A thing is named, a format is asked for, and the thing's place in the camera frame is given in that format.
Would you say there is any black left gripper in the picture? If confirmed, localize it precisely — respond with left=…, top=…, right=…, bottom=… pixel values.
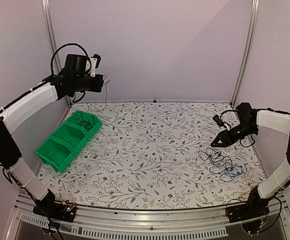
left=74, top=74, right=104, bottom=92

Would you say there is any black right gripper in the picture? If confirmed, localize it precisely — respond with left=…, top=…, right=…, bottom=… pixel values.
left=211, top=122, right=257, bottom=148

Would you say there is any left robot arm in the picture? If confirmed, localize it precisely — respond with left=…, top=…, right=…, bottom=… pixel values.
left=0, top=43, right=104, bottom=218

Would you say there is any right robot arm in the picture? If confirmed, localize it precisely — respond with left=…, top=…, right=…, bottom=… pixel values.
left=211, top=102, right=290, bottom=222

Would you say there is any green plastic bin far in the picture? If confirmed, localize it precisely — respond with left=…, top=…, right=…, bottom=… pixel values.
left=65, top=110, right=103, bottom=138

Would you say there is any green plastic bin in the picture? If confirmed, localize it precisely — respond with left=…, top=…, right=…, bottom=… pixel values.
left=65, top=110, right=103, bottom=138
left=35, top=137, right=76, bottom=173
left=51, top=123, right=88, bottom=154

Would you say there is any green plastic bin middle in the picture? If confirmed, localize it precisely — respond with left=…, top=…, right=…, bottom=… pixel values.
left=51, top=123, right=88, bottom=154

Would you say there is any green plastic bin near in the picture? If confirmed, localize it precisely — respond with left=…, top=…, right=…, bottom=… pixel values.
left=35, top=137, right=76, bottom=173

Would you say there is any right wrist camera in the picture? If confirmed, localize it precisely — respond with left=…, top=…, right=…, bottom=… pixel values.
left=212, top=114, right=231, bottom=130

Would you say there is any black cable tangle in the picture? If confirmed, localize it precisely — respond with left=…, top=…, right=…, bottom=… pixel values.
left=198, top=146, right=232, bottom=176

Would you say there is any blue cable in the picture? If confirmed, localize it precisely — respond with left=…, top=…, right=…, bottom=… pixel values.
left=219, top=161, right=245, bottom=183

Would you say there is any aluminium frame rear bottom rail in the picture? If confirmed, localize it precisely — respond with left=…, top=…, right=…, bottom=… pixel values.
left=72, top=100, right=231, bottom=105

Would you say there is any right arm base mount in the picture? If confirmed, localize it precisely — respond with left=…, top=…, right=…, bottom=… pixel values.
left=225, top=200, right=269, bottom=235

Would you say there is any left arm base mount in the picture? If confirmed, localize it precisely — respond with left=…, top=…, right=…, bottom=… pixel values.
left=33, top=200, right=77, bottom=223

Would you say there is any aluminium front rail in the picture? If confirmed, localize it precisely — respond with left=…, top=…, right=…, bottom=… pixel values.
left=6, top=193, right=290, bottom=240

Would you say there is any aluminium frame right rear post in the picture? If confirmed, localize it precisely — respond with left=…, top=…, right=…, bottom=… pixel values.
left=230, top=0, right=260, bottom=106

